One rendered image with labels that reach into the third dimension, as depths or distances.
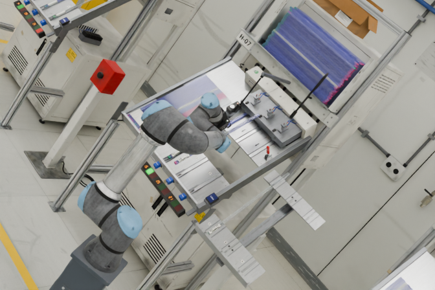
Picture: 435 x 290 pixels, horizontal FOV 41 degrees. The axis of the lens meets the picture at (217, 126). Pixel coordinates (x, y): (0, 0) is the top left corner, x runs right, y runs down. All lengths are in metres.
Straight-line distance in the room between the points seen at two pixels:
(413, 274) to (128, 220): 1.29
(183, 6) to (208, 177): 1.56
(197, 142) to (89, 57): 1.84
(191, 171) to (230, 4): 2.62
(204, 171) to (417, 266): 1.06
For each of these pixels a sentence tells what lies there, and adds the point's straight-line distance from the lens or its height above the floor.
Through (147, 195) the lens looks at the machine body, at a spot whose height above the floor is 0.35.
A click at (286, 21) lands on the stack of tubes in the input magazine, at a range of 3.12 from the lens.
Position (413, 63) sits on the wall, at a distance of 4.41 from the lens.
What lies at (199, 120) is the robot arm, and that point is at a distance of 2.50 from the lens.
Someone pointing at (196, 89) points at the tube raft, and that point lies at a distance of 3.15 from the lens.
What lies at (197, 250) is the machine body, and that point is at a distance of 3.15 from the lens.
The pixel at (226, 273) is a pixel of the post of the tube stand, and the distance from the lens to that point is 2.79.
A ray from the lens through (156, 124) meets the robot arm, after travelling 2.12.
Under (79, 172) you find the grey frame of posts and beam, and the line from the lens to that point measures 3.29.
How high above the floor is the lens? 1.90
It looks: 18 degrees down
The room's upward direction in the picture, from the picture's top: 38 degrees clockwise
